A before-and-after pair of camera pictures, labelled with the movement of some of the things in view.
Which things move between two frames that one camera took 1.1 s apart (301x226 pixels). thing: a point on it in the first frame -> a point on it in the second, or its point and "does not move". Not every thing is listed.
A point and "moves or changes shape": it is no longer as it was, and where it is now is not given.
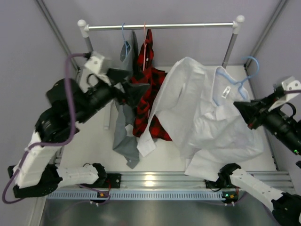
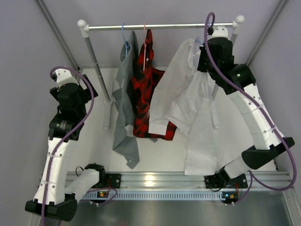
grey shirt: [122, 142] does not move
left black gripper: [133, 93] -> [85, 96]
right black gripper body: [266, 102] -> [203, 64]
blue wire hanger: [241, 82] -> [198, 39]
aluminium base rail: [184, 180] does not move
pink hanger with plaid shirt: [145, 45] does not move
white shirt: [208, 128] moves or changes shape
